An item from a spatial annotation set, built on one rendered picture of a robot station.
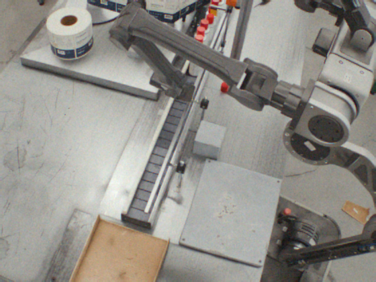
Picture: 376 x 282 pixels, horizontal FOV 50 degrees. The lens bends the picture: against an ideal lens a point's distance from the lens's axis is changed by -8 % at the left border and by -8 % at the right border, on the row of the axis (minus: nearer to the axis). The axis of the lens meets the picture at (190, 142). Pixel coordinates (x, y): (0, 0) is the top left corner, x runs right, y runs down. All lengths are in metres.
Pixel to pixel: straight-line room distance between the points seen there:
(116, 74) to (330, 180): 1.56
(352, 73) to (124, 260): 0.93
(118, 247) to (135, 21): 0.77
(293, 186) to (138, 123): 1.25
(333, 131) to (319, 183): 1.72
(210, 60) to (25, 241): 0.90
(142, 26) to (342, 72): 0.50
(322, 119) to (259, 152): 0.73
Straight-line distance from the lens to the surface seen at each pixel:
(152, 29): 1.07
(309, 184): 2.72
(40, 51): 2.01
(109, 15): 2.13
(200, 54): 1.06
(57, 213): 1.57
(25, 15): 3.71
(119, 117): 1.76
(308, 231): 2.09
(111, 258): 1.47
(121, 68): 1.87
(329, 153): 1.41
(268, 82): 1.06
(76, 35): 1.85
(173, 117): 1.70
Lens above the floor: 2.22
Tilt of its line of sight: 55 degrees down
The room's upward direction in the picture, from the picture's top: 9 degrees clockwise
